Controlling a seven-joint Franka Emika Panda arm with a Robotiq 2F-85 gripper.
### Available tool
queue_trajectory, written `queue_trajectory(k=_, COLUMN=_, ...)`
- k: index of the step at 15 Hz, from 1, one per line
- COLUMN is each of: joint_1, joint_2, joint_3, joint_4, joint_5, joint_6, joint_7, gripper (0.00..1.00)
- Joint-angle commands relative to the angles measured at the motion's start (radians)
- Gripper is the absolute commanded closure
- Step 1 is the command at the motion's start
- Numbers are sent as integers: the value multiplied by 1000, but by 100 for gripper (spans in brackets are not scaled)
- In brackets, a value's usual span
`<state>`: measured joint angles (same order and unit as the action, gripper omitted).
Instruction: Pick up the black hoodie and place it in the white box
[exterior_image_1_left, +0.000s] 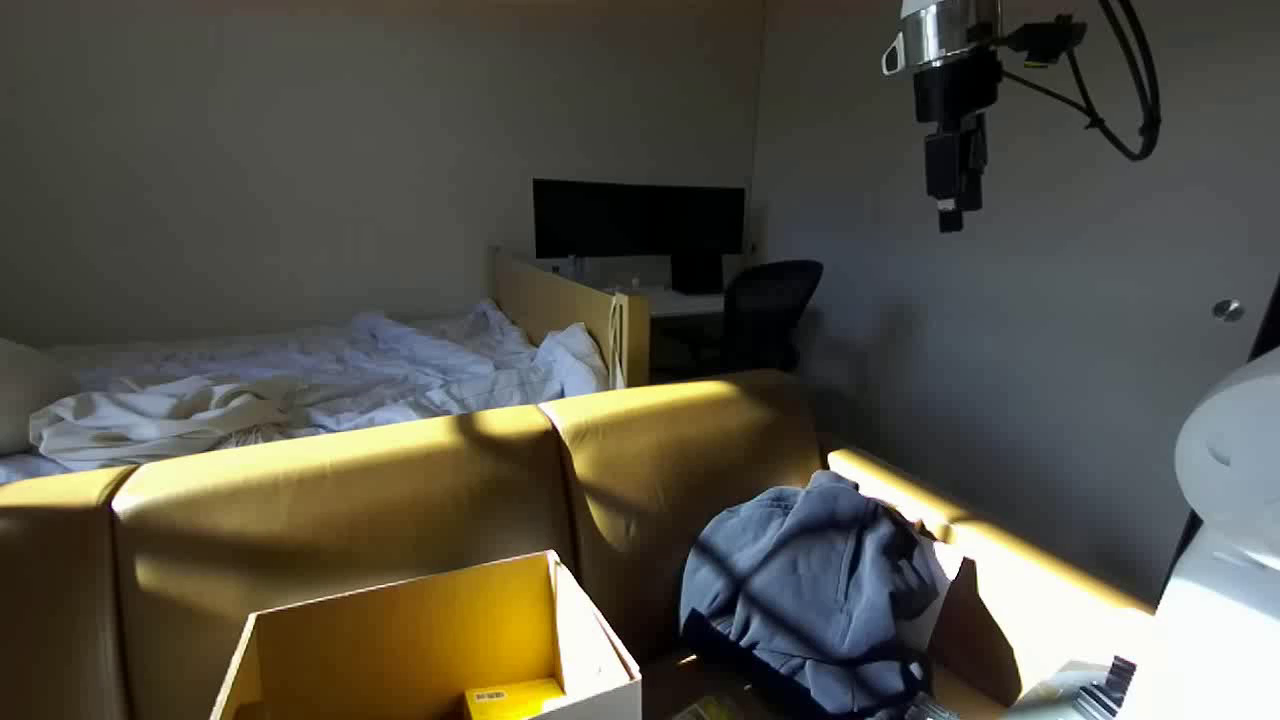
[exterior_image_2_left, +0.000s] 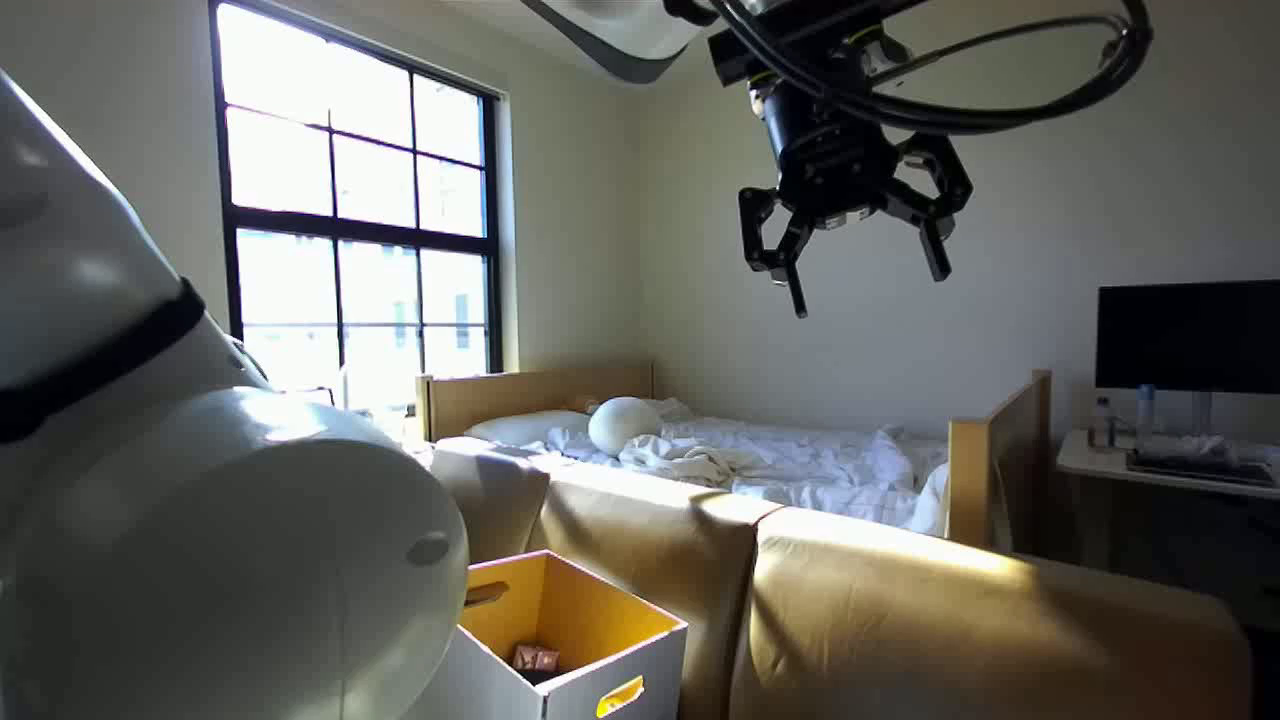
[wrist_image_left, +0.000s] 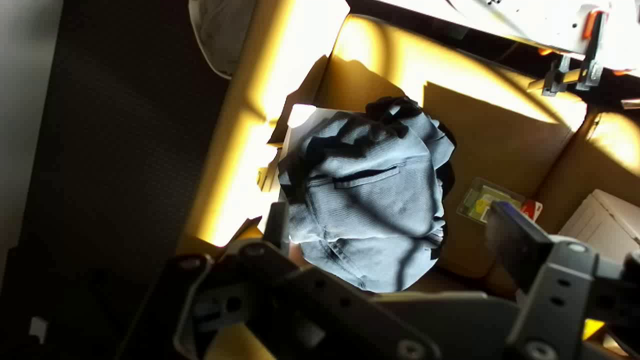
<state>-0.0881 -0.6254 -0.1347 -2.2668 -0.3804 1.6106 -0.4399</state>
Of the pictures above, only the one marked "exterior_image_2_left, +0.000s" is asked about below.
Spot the black framed window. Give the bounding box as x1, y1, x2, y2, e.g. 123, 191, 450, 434
211, 0, 503, 413

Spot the white cardboard box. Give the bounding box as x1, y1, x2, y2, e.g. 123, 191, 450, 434
406, 552, 687, 720

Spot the black keyboard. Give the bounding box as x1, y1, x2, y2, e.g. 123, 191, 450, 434
1125, 446, 1271, 482

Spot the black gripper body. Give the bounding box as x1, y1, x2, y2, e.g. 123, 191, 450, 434
707, 30, 935, 230

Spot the clear water bottle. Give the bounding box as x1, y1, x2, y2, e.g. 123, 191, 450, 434
1135, 383, 1155, 434

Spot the black computer monitor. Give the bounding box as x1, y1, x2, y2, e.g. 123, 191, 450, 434
1098, 278, 1280, 395

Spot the white pillow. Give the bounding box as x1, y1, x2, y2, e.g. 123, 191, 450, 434
587, 395, 662, 453

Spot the small item inside box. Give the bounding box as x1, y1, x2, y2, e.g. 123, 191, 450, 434
513, 645, 560, 674

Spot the white desk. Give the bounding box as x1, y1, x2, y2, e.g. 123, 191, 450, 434
1056, 430, 1280, 499

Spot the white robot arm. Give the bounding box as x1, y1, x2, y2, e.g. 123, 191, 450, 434
0, 83, 473, 720

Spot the tan sofa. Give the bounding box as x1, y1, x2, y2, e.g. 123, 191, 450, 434
428, 444, 1254, 720

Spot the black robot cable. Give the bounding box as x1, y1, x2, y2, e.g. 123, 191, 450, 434
663, 0, 1155, 134

